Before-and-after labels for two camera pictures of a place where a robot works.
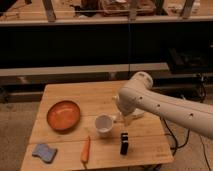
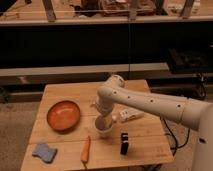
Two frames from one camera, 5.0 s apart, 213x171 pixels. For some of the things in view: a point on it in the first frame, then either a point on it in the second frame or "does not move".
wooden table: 79,125 does not move
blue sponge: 44,151 does not move
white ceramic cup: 104,124 does not move
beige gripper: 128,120 to 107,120
